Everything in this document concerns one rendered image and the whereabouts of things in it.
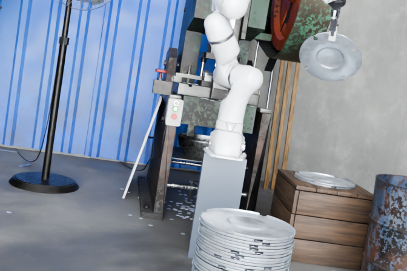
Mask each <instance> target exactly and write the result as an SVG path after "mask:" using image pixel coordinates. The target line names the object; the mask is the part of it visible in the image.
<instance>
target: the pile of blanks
mask: <svg viewBox="0 0 407 271"><path fill-rule="evenodd" d="M196 239H197V240H196V247H195V250H194V258H193V259H192V269H191V271H289V267H290V263H291V255H292V249H293V247H294V236H293V237H292V238H289V239H286V240H257V239H252V238H245V237H240V236H237V235H232V234H230V233H226V232H222V231H220V230H217V229H215V228H213V227H211V226H209V225H207V224H206V223H204V222H203V221H202V220H201V218H200V217H199V227H198V231H197V237H196Z"/></svg>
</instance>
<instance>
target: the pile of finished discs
mask: <svg viewBox="0 0 407 271"><path fill-rule="evenodd" d="M295 178H297V179H299V180H302V181H304V182H307V183H311V184H314V185H318V186H323V187H327V188H335V189H355V187H356V184H355V183H353V182H351V181H349V180H346V179H344V178H340V177H339V178H335V177H334V176H333V175H327V174H321V173H316V172H305V171H299V172H298V173H297V172H295Z"/></svg>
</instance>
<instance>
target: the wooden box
mask: <svg viewBox="0 0 407 271"><path fill-rule="evenodd" d="M277 172H278V173H277V176H276V183H275V187H274V194H273V200H272V205H271V211H270V216H272V217H275V218H278V219H280V220H282V221H284V222H286V223H288V224H290V225H291V226H292V227H293V228H294V229H295V231H296V233H295V235H294V247H293V249H292V255H291V261H292V262H297V263H306V264H315V265H320V266H329V267H338V268H343V269H352V270H362V267H363V259H364V255H363V252H364V251H365V247H366V239H367V234H368V226H369V213H370V212H371V206H372V198H373V194H372V193H370V192H368V191H367V190H365V189H364V188H362V187H360V186H359V185H357V184H356V187H355V189H335V188H327V187H323V186H318V185H314V184H311V183H307V182H304V181H302V180H299V179H297V178H295V172H296V171H289V170H284V169H278V171H277Z"/></svg>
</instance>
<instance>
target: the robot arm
mask: <svg viewBox="0 0 407 271"><path fill-rule="evenodd" d="M249 1H250V0H212V11H213V13H212V14H210V15H208V16H207V18H206V19H205V21H204V27H205V32H206V36H207V39H208V42H209V44H210V45H211V48H212V51H213V53H214V57H215V60H216V67H215V69H214V71H213V79H214V81H215V83H216V84H218V85H220V86H222V87H224V88H228V89H231V90H230V92H229V94H228V95H227V97H226V98H224V99H223V100H222V101H221V102H220V108H219V114H218V118H217V119H218V120H217V121H216V126H215V127H216V128H215V130H214V131H212V132H211V135H210V141H209V145H208V147H206V148H204V149H203V150H204V151H205V152H206V153H207V154H208V155H209V156H212V157H217V158H224V159H229V160H237V161H243V160H244V159H245V158H246V157H247V155H246V154H245V153H242V151H243V150H245V145H244V144H245V141H244V140H245V137H244V136H243V134H242V130H243V120H244V116H245V110H246V107H247V103H248V102H249V100H250V98H251V96H252V95H253V94H254V93H255V92H256V91H257V90H258V89H259V88H260V87H261V86H262V84H263V74H262V72H261V71H260V70H259V69H257V68H254V67H252V66H250V65H241V64H239V63H238V61H237V55H238V54H239V52H240V47H239V44H238V42H237V39H236V36H235V34H234V31H233V28H232V26H231V22H230V20H231V19H239V18H241V17H243V16H244V14H245V13H246V12H247V8H248V4H249ZM322 1H323V2H325V3H326V4H327V3H328V4H329V5H330V6H331V7H332V8H331V23H330V28H329V38H328V40H329V41H333V42H335V39H336V33H337V27H336V26H339V25H338V24H337V22H338V18H339V14H340V9H341V7H343V6H344V5H345V4H346V0H322Z"/></svg>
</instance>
